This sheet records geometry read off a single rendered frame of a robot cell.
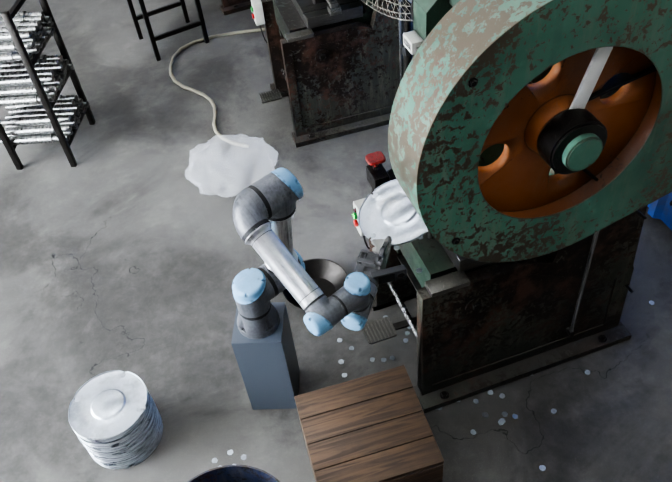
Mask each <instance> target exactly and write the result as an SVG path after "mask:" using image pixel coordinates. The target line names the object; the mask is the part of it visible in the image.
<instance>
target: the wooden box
mask: <svg viewBox="0 0 672 482"><path fill-rule="evenodd" d="M294 399H295V402H296V407H297V411H298V415H299V419H300V423H301V428H302V432H303V436H304V440H305V444H306V449H307V453H308V456H309V460H310V464H311V468H312V471H313V475H314V479H315V482H443V464H444V460H443V457H442V455H441V452H440V450H439V447H438V445H437V443H436V440H435V438H434V436H433V433H432V431H431V428H430V426H429V423H428V421H427V419H426V416H425V414H424V411H423V409H422V407H421V404H420V402H419V399H418V397H417V395H416V392H415V390H414V388H413V385H412V383H411V380H410V378H409V375H408V373H407V371H406V368H405V366H404V365H402V366H399V367H395V368H392V369H388V370H385V371H381V372H378V373H374V374H371V375H367V376H364V377H360V378H357V379H353V380H350V381H346V382H343V383H339V384H336V385H332V386H329V387H325V388H322V389H318V390H315V391H311V392H308V393H304V394H301V395H297V396H294Z"/></svg>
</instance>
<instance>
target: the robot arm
mask: <svg viewBox="0 0 672 482"><path fill-rule="evenodd" d="M302 197H303V189H302V186H301V184H300V183H299V181H298V180H297V178H296V177H295V176H294V175H293V174H292V173H291V172H290V171H289V170H287V169H285V168H277V169H276V170H274V171H271V172H270V173H269V174H267V175H266V176H264V177H262V178H261V179H259V180H258V181H256V182H254V183H253V184H251V185H250V186H248V187H246V188H244V189H243V190H242V191H240V193H239V194H238V195H237V197H236V198H235V201H234V204H233V221H234V225H235V228H236V230H237V232H238V234H239V236H240V237H241V239H242V240H243V241H244V243H245V244H250V245H251V246H252V247H253V248H254V249H255V251H256V252H257V253H258V254H259V255H260V257H261V258H262V259H263V260H264V264H263V265H262V266H260V267H259V268H257V269H256V268H251V269H245V270H243V271H241V272H240V273H239V274H237V276H236V277H235V278H234V280H233V284H232V290H233V297H234V299H235V301H236V304H237V308H238V311H239V312H238V317H237V325H238V329H239V331H240V333H241V334H242V335H243V336H245V337H247V338H250V339H262V338H265V337H268V336H269V335H271V334H272V333H273V332H274V331H275V330H276V329H277V327H278V325H279V321H280V319H279V314H278V311H277V309H276V308H275V307H274V306H273V305H272V304H271V302H270V300H271V299H273V298H274V297H275V296H277V295H278V294H280V293H281V292H282V291H284V290H285V289H287V290H288V291H289V292H290V294H291V295H292V296H293V297H294V299H295V300H296V301H297V302H298V304H299V305H300V306H301V307H302V308H303V310H304V311H305V312H306V315H305V316H304V318H303V320H304V323H305V325H306V326H307V328H308V330H309V331H310V332H311V333H312V334H314V335H316V336H321V335H323V334H324V333H326V332H327V331H328V330H331V329H332V328H333V326H335V325H336V324H337V323H339V322H340V321H341V322H342V324H343V325H344V326H345V327H346V328H348V329H350V330H354V331H359V330H362V329H363V328H364V326H365V323H366V322H367V319H368V316H369V313H370V310H371V308H372V305H373V302H374V299H375V297H376V294H377V291H378V287H379V285H380V284H384V283H388V282H391V281H395V280H399V279H403V278H407V268H406V265H405V264H402V265H398V266H394V267H390V268H386V266H387V263H388V259H389V254H390V250H391V246H390V243H391V241H392V240H391V237H390V236H389V235H388V236H387V237H386V238H385V239H373V240H372V241H371V244H373V245H374V246H375V247H373V248H372V252H370V251H368V250H365V249H361V251H360V253H359V256H358V258H357V265H356V268H355V270H354V272H353V273H350V274H349V275H348V276H347V277H346V279H345V282H344V286H343V287H342V288H340V289H339V290H338V291H336V292H335V293H334V294H332V295H331V296H330V297H328V298H327V296H326V295H325V294H324V293H323V292H322V290H321V289H320V288H319V287H318V286H317V284H316V283H315V282H314V281H313V279H312V278H311V277H310V276H309V275H308V273H307V272H306V271H305V264H304V262H303V259H302V257H301V255H300V254H299V253H298V252H297V251H296V250H295V249H293V237H292V216H293V214H294V213H295V210H296V201H297V200H300V199H301V198H302ZM361 252H362V253H361ZM373 252H374V253H373ZM360 254H361V256H360ZM359 257H360V258H359Z"/></svg>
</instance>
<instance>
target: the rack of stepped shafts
mask: <svg viewBox="0 0 672 482"><path fill-rule="evenodd" d="M25 1H26V0H16V2H15V3H14V5H13V6H12V7H11V9H10V10H9V11H2V13H0V106H5V108H6V109H14V110H9V114H10V115H5V119H7V120H3V121H0V144H1V143H3V145H4V146H5V148H6V150H7V152H8V154H9V156H10V158H11V160H12V161H13V163H14V165H15V167H16V169H17V170H22V169H23V167H24V166H23V164H22V162H21V161H20V159H19V157H18V155H17V153H16V151H15V149H16V147H17V145H22V144H39V143H54V142H55V141H59V142H60V144H61V146H62V148H63V151H64V153H65V155H66V157H67V159H68V161H69V164H70V166H71V167H76V166H77V161H76V159H75V157H74V155H73V153H72V150H71V148H70V145H71V143H72V141H73V139H74V136H75V134H76V132H77V130H78V128H79V126H80V123H81V121H82V119H83V117H84V115H85V114H86V117H87V119H88V121H89V124H90V125H94V124H95V122H96V121H95V119H94V116H93V114H92V111H91V109H90V106H89V102H88V101H87V99H86V96H85V94H84V91H83V89H82V87H81V84H80V82H79V79H78V77H77V74H76V72H75V69H74V65H73V64H72V62H71V59H70V57H69V54H68V52H67V49H66V47H65V44H64V42H63V39H62V37H61V35H60V32H59V30H58V27H57V25H56V22H55V20H54V17H53V15H52V12H51V10H50V7H49V5H48V2H47V0H39V3H40V5H41V8H42V10H43V11H37V12H26V11H19V9H20V8H21V6H22V5H23V4H24V2H25ZM43 12H44V13H43ZM44 15H45V16H44ZM51 37H54V39H55V41H56V44H57V46H58V49H59V51H60V54H61V55H49V56H46V55H45V54H44V55H41V53H42V51H43V50H44V48H45V46H46V45H47V43H48V41H49V39H50V38H51ZM69 76H70V78H71V80H72V83H73V85H74V88H75V90H76V92H77V95H78V96H77V95H66V96H62V95H60V93H61V91H62V89H63V87H64V85H65V84H66V82H67V80H68V78H69ZM78 97H79V98H78ZM2 125H6V129H8V130H4V128H3V126H2Z"/></svg>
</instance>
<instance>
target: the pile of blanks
mask: <svg viewBox="0 0 672 482"><path fill-rule="evenodd" d="M142 411H143V413H142V415H141V417H140V418H139V419H138V421H137V422H136V423H135V424H134V425H133V426H132V427H131V428H129V429H128V430H127V431H125V432H124V433H122V434H120V435H118V436H116V437H113V438H110V439H106V440H92V439H93V438H91V439H90V440H89V439H86V438H83V437H81V436H79V435H78V434H77V433H76V432H75V431H74V432H75V433H76V435H77V437H78V439H79V440H80V441H81V442H82V443H83V445H84V446H85V447H86V449H87V450H88V452H89V454H90V455H91V457H92V458H93V459H94V460H95V461H96V462H97V463H98V464H99V465H101V466H103V467H105V468H109V469H126V468H129V467H130V466H131V465H132V466H135V465H137V464H139V463H140V462H142V461H144V460H145V459H146V458H147V457H149V456H150V455H151V454H152V452H153V451H154V450H155V449H156V447H157V446H158V444H159V442H160V440H161V437H162V433H163V423H162V418H161V415H160V413H159V411H158V409H157V407H156V404H155V402H154V400H153V398H152V397H151V395H150V393H149V391H148V390H147V403H146V407H145V409H142Z"/></svg>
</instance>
